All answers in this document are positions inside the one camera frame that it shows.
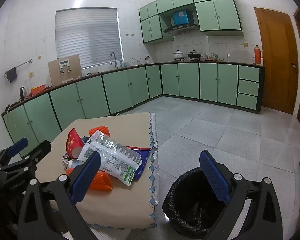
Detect blue box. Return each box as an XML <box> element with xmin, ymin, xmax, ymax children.
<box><xmin>172</xmin><ymin>10</ymin><xmax>190</xmax><ymax>26</ymax></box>

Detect wooden door with handle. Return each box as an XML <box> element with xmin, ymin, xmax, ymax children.
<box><xmin>254</xmin><ymin>7</ymin><xmax>299</xmax><ymax>115</ymax></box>

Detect white green milk carton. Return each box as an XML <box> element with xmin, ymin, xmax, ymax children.
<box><xmin>77</xmin><ymin>129</ymin><xmax>143</xmax><ymax>187</ymax></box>

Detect blue snack bag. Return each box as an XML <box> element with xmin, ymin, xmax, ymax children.
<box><xmin>125</xmin><ymin>145</ymin><xmax>152</xmax><ymax>180</ymax></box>

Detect white window blind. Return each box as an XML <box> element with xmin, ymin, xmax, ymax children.
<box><xmin>55</xmin><ymin>7</ymin><xmax>123</xmax><ymax>69</ymax></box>

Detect orange foam fruit net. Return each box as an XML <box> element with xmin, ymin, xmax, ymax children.
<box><xmin>66</xmin><ymin>168</ymin><xmax>113</xmax><ymax>191</ymax></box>
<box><xmin>88</xmin><ymin>127</ymin><xmax>110</xmax><ymax>138</ymax></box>

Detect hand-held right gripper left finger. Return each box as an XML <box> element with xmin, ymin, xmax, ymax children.
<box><xmin>17</xmin><ymin>151</ymin><xmax>102</xmax><ymax>240</ymax></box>

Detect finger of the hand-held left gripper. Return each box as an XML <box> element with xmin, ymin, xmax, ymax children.
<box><xmin>0</xmin><ymin>137</ymin><xmax>29</xmax><ymax>166</ymax></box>
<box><xmin>0</xmin><ymin>140</ymin><xmax>52</xmax><ymax>178</ymax></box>

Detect metal towel rail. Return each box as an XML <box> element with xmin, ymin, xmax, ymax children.
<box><xmin>4</xmin><ymin>59</ymin><xmax>33</xmax><ymax>74</ymax></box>

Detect green cabinet drawer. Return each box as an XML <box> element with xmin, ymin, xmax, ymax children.
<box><xmin>237</xmin><ymin>79</ymin><xmax>259</xmax><ymax>97</ymax></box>
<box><xmin>238</xmin><ymin>65</ymin><xmax>260</xmax><ymax>82</ymax></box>
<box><xmin>236</xmin><ymin>93</ymin><xmax>258</xmax><ymax>110</ymax></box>

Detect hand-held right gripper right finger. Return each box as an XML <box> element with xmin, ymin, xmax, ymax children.
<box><xmin>199</xmin><ymin>150</ymin><xmax>283</xmax><ymax>240</ymax></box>

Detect brown cardboard board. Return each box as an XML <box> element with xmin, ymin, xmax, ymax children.
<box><xmin>48</xmin><ymin>54</ymin><xmax>82</xmax><ymax>85</ymax></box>

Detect orange thermos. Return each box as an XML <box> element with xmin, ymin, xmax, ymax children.
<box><xmin>254</xmin><ymin>45</ymin><xmax>263</xmax><ymax>65</ymax></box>

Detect white power cable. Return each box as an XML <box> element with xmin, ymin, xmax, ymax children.
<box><xmin>6</xmin><ymin>104</ymin><xmax>17</xmax><ymax>130</ymax></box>

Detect orange basin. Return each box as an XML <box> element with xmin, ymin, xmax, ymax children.
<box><xmin>30</xmin><ymin>85</ymin><xmax>46</xmax><ymax>95</ymax></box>

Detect green wall cabinets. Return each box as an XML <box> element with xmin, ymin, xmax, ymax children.
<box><xmin>139</xmin><ymin>0</ymin><xmax>244</xmax><ymax>45</ymax></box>

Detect dark towel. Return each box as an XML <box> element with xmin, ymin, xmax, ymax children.
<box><xmin>6</xmin><ymin>67</ymin><xmax>18</xmax><ymax>83</ymax></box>

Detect bin with black liner bag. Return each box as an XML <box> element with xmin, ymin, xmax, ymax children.
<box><xmin>162</xmin><ymin>167</ymin><xmax>243</xmax><ymax>239</ymax></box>

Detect green base cabinets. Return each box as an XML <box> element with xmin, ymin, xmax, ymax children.
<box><xmin>1</xmin><ymin>62</ymin><xmax>265</xmax><ymax>153</ymax></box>

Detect white cloth with blue trim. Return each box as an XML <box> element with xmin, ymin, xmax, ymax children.
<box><xmin>89</xmin><ymin>112</ymin><xmax>161</xmax><ymax>240</ymax></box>

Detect red paper cup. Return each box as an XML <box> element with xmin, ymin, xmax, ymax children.
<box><xmin>64</xmin><ymin>128</ymin><xmax>85</xmax><ymax>159</ymax></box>

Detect range hood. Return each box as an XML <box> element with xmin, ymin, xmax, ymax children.
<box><xmin>163</xmin><ymin>24</ymin><xmax>200</xmax><ymax>36</ymax></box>

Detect row of glass jars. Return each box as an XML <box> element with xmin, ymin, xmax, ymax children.
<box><xmin>202</xmin><ymin>52</ymin><xmax>224</xmax><ymax>61</ymax></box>

